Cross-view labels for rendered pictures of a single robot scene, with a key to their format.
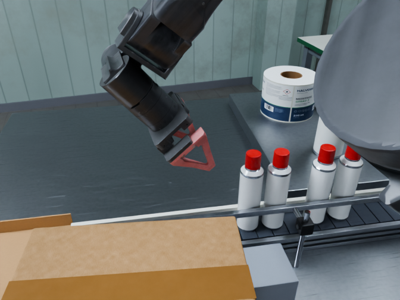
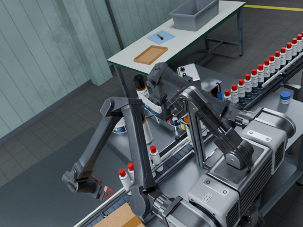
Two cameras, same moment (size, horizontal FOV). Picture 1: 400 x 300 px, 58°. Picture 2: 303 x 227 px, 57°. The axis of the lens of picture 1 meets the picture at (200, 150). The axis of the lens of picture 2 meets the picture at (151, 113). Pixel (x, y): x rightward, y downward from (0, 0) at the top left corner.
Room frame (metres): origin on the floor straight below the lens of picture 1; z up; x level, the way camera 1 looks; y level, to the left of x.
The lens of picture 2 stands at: (-0.46, -0.02, 2.26)
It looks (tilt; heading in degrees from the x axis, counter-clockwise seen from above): 38 degrees down; 342
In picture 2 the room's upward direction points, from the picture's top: 17 degrees counter-clockwise
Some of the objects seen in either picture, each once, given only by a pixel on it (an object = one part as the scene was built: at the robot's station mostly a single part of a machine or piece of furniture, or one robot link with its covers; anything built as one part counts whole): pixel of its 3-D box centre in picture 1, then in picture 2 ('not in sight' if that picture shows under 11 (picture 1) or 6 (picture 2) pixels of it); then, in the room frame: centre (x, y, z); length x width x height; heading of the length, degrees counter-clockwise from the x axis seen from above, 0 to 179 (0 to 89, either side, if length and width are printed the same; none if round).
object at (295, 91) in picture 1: (288, 93); (119, 117); (1.27, -0.33, 0.95); 0.20 x 0.20 x 0.14
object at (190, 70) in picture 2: not in sight; (190, 87); (0.65, -0.65, 1.38); 0.17 x 0.10 x 0.19; 155
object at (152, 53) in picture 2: not in sight; (150, 54); (2.24, -1.11, 0.82); 0.34 x 0.24 x 0.04; 112
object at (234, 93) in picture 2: not in sight; (234, 97); (0.81, -1.08, 0.98); 0.05 x 0.05 x 0.20
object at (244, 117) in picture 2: not in sight; (248, 120); (0.19, -0.62, 1.45); 0.09 x 0.08 x 0.12; 106
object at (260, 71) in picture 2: not in sight; (260, 76); (0.86, -1.38, 0.98); 0.05 x 0.05 x 0.20
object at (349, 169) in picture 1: (346, 181); (156, 158); (0.69, -0.34, 0.98); 0.05 x 0.05 x 0.20
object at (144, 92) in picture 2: not in sight; (142, 91); (1.33, -0.60, 1.04); 0.09 x 0.09 x 0.29
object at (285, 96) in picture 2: not in sight; (285, 97); (0.66, -1.42, 0.86); 0.07 x 0.07 x 0.07
